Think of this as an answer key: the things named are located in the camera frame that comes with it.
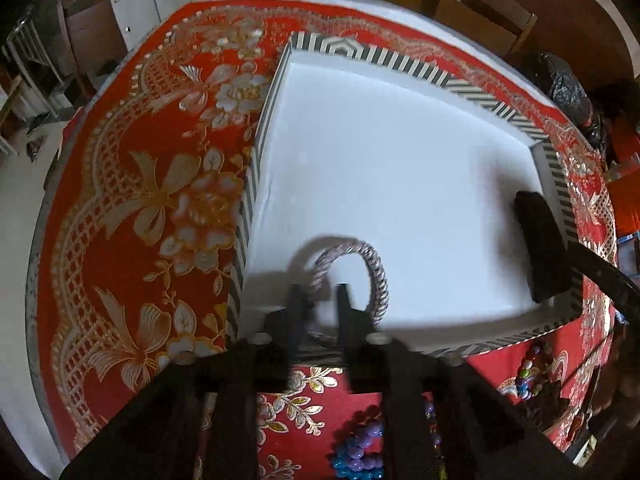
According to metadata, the blue bead bracelet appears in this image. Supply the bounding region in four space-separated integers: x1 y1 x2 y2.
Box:
330 439 385 480

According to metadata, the purple bead bracelet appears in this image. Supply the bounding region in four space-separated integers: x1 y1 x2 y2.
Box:
349 406 386 461

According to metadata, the metal rack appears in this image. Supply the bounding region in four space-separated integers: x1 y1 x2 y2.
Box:
4 4 64 118

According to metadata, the striped white tray box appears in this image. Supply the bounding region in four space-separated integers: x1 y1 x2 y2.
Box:
229 32 582 356

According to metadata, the round dark wooden table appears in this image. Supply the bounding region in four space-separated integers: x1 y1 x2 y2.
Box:
515 0 634 91

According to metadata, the multicolour bead bracelet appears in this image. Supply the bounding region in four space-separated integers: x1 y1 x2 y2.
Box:
514 346 549 401

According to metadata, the dark wooden chair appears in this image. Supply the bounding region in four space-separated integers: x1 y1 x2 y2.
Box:
56 0 128 100

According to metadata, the red gold floral tablecloth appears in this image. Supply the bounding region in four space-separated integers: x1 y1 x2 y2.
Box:
29 0 615 458

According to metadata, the silver braided bracelet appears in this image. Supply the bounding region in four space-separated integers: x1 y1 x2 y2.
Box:
302 240 391 348

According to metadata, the black plastic bag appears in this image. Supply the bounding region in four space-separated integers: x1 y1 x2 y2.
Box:
536 52 608 157

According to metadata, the black fabric pouch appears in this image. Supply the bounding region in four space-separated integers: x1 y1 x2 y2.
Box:
514 191 572 304

